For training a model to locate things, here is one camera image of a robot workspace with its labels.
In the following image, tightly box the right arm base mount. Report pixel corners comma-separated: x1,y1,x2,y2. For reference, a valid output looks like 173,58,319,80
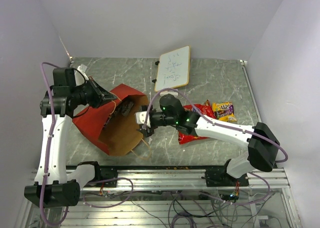
201,165,249,187

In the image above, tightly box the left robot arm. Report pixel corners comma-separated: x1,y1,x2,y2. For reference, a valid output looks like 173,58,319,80
24,67,116,208

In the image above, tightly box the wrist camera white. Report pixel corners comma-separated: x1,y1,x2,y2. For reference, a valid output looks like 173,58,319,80
74,64,89,85
135,111,151,128

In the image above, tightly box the white whiteboard eraser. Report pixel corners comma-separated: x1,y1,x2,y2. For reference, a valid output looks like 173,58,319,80
163,90,179,97

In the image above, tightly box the dark snack bar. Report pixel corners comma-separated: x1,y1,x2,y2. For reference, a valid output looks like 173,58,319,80
120,100,135,117

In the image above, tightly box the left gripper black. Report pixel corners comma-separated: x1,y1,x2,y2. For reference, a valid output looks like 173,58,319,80
71,76,118,109

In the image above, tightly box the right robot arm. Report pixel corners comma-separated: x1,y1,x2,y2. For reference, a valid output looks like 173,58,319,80
135,94,280,186

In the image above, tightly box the small whiteboard wooden frame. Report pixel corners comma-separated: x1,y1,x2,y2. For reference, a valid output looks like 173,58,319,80
154,46,191,92

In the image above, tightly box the yellow M&M's packet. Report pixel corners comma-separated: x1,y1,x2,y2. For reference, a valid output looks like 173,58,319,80
212,102,234,113

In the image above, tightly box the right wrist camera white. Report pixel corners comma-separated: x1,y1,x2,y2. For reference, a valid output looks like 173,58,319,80
135,111,151,128

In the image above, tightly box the aluminium frame rail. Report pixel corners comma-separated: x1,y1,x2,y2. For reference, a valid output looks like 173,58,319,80
31,167,291,191

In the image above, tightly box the red cookie snack bag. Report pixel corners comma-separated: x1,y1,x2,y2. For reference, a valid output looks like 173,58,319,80
178,100,216,145

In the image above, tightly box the purple brown M&M's packet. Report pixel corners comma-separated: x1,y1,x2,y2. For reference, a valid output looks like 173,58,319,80
214,111,237,122

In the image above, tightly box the red brown paper bag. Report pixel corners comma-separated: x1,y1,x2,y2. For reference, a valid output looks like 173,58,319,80
72,84,149,156

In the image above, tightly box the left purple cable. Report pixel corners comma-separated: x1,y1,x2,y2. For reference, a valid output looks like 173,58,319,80
39,62,70,225

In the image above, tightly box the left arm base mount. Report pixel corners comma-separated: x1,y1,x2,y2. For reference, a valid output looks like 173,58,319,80
100,167,118,188

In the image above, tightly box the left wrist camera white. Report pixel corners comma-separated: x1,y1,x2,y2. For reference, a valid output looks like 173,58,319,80
74,64,89,85

